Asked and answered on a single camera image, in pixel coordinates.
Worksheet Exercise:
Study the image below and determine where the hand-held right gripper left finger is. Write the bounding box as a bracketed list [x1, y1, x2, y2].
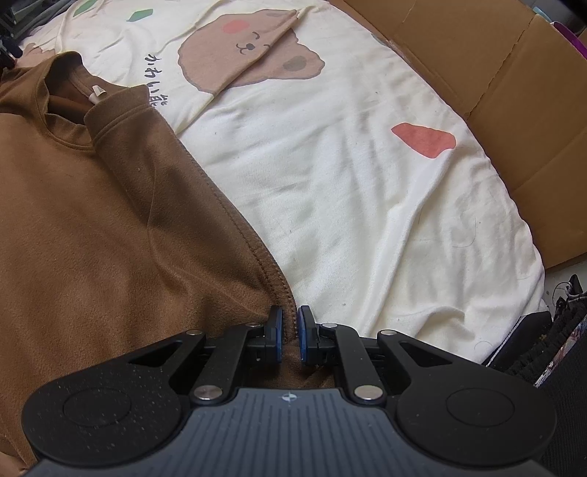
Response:
[130, 305, 284, 407]

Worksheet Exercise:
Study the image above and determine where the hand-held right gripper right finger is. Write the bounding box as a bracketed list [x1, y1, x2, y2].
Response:
[296, 305, 448, 407]

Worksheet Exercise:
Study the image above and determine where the brown t-shirt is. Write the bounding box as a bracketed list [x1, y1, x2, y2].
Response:
[0, 51, 342, 471]

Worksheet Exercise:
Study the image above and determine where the cream bear print blanket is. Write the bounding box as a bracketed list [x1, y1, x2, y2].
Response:
[21, 0, 548, 365]

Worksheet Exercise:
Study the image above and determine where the large folded cardboard sheet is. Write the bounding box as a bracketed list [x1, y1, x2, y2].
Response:
[330, 0, 587, 272]

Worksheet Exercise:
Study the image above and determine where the purple packet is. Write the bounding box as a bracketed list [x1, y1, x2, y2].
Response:
[553, 21, 587, 47]

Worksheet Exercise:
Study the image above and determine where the dark object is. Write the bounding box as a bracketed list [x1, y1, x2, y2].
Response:
[0, 0, 23, 69]

